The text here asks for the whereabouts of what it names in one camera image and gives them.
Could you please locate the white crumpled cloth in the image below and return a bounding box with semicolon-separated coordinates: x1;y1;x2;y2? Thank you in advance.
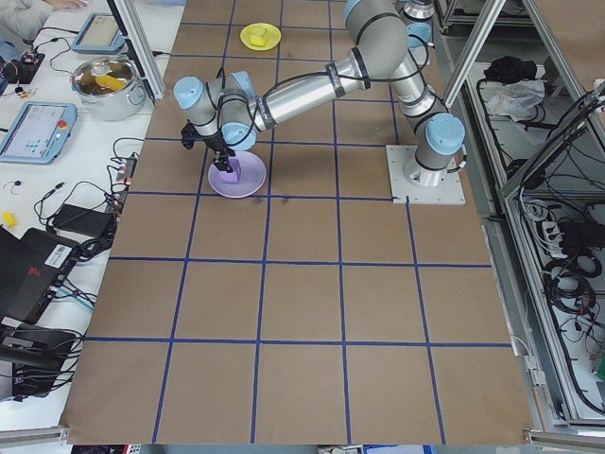
488;78;548;120

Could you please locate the round purple plate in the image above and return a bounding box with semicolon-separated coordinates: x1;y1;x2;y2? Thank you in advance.
207;150;267;199

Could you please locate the grey hub with red ports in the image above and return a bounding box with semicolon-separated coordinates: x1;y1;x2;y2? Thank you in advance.
107;154;139;191

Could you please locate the black coiled cable bundle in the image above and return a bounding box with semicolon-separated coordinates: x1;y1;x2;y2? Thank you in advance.
542;253;601;332

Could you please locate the black power supply box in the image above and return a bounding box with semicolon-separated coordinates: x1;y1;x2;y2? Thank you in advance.
560;221;592;252

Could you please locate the purple foam block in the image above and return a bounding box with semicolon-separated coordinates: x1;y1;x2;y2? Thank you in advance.
219;159;243;185

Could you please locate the white power strip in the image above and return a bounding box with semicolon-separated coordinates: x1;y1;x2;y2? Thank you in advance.
537;219;571;259

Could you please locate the aluminium profile bar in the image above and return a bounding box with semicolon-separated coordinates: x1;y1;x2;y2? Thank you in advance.
0;424;71;446
522;427;605;446

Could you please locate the round yellow plate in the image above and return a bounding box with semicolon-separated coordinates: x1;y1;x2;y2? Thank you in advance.
239;22;283;51

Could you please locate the black laptop with barcode label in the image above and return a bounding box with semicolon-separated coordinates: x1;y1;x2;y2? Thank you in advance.
0;226;80;327

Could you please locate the upright aluminium frame post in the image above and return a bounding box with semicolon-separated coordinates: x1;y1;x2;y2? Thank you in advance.
442;0;510;109

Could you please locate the black electronics box with ports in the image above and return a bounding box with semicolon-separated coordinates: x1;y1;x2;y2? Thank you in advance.
0;324;79;404

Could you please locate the large black power brick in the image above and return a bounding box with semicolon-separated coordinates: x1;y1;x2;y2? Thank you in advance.
50;203;116;237

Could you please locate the stainless steel pot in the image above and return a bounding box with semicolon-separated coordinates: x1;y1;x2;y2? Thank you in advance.
70;55;147;123

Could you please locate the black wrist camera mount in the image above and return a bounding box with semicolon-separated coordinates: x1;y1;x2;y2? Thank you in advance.
179;120;209;151

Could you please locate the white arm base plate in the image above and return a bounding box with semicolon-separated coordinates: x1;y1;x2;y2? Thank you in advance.
385;144;468;206

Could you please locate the blue teach pendant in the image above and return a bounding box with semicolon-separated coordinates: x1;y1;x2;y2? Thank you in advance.
71;12;128;55
0;102;78;166

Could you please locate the aluminium camera stand post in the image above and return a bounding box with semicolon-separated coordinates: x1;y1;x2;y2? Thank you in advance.
104;0;167;101

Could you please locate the grey person sleeve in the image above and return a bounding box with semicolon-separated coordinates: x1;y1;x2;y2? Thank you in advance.
0;0;56;46

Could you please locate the black device with red parts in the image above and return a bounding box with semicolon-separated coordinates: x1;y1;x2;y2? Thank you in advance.
0;50;47;87

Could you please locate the V-shaped metal bar frame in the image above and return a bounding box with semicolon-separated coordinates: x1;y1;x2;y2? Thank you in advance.
434;0;605;434

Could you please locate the black cloth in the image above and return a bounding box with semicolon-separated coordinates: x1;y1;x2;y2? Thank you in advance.
482;55;539;82

